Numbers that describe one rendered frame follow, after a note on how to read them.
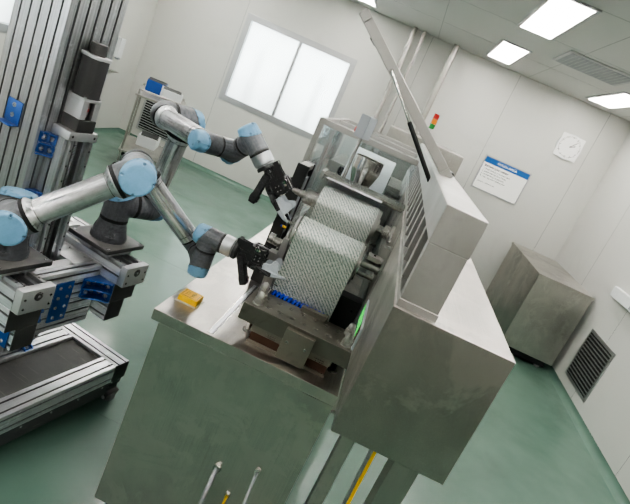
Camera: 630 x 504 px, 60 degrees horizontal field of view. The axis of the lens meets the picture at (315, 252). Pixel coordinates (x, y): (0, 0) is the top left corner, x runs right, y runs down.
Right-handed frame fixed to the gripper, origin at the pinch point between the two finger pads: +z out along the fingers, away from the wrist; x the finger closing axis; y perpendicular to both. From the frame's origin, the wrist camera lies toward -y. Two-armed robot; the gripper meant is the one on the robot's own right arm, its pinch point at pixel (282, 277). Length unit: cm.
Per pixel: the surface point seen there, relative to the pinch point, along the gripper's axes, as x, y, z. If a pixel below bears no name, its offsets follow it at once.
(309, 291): -0.3, -0.4, 10.8
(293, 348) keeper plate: -22.0, -12.5, 14.6
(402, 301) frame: -83, 36, 31
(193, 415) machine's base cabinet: -26, -49, -7
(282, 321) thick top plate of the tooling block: -20.0, -6.5, 7.7
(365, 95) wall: 556, 73, -51
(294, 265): -0.3, 6.1, 2.2
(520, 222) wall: 556, 6, 202
